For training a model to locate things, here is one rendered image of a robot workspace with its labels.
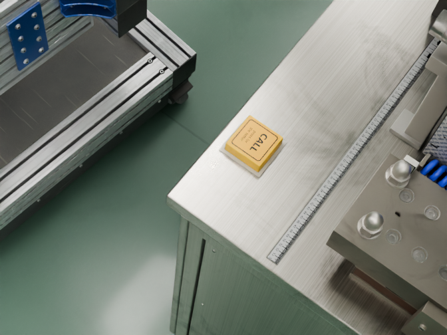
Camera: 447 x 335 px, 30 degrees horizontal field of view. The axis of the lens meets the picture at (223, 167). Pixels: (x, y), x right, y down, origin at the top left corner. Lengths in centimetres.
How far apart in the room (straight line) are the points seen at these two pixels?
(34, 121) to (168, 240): 48
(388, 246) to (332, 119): 31
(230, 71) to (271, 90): 108
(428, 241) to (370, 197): 10
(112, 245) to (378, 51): 103
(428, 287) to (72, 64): 134
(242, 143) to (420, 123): 29
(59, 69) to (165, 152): 38
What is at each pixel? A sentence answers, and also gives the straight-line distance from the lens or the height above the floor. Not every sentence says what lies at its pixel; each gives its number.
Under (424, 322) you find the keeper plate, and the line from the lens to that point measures 125.
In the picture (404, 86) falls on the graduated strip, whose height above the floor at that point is 90.
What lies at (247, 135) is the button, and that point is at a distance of 138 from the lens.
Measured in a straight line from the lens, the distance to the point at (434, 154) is 130.
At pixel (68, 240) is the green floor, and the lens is 229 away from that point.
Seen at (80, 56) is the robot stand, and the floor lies 21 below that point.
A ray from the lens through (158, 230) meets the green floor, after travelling 229.
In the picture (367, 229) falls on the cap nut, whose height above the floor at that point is 105.
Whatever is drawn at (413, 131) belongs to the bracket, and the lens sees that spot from 144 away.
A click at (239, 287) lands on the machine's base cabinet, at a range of 149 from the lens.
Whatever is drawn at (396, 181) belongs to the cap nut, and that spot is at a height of 105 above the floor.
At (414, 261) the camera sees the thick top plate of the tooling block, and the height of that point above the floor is 103.
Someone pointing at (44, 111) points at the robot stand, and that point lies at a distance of 222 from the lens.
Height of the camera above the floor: 214
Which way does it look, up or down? 64 degrees down
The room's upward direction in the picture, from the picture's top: 11 degrees clockwise
